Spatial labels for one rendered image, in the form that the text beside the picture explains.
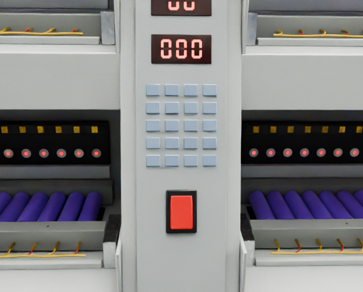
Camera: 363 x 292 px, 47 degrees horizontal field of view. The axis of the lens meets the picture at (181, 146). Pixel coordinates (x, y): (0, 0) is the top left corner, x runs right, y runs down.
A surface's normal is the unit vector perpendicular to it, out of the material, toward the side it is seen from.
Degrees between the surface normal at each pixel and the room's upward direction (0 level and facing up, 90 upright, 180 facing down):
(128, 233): 90
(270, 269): 17
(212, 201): 90
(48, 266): 107
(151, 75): 90
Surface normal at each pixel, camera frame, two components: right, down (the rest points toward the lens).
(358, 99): 0.04, 0.35
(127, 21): 0.04, 0.05
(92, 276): 0.01, -0.94
